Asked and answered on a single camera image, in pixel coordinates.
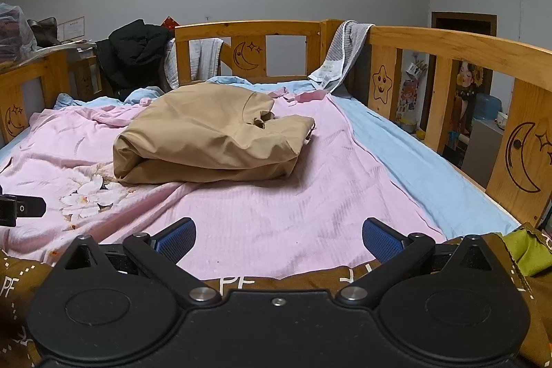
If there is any tan hooded zip jacket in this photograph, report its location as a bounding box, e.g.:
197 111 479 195
113 82 315 184

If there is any clear plastic bag of clothes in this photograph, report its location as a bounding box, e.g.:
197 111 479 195
0 3 37 62

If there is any brown PF patterned blanket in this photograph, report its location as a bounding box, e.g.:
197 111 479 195
1 227 551 367

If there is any pink floral quilt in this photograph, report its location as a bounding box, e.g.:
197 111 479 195
1 99 444 278

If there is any light blue bed sheet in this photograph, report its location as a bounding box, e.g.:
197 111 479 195
0 74 521 242

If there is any blue water jug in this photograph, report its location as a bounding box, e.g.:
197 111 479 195
473 92 502 120

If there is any dark framed picture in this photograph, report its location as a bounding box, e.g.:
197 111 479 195
419 11 497 136

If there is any grey white striped cloth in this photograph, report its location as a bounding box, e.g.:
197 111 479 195
164 38 224 90

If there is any grey mesh towel with label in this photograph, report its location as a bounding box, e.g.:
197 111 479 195
308 20 374 93

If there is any black garment on rail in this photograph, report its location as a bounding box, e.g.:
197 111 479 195
96 20 174 100

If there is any wooden bed frame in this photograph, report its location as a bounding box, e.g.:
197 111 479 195
0 18 552 229

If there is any red wall decoration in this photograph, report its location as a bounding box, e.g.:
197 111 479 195
161 16 179 31

